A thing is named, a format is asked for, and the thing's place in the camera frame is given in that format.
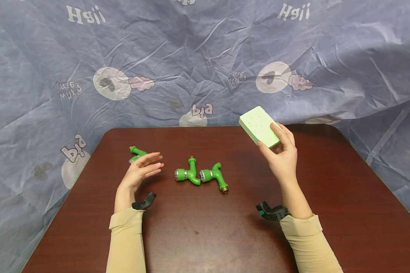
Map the person's right hand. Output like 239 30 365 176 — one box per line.
257 122 298 187

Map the person's left hand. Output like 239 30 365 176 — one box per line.
118 152 165 196

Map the green plastic faucet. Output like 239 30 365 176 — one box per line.
174 156 202 186
199 162 230 194
129 146 149 164

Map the light green sponge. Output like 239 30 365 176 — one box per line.
239 106 281 149

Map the person's left forearm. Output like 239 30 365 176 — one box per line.
106 186 146 273

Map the person's right forearm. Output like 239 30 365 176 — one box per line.
279 178 344 273

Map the black wrist band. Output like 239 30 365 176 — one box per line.
132 192 157 211
255 201 290 222

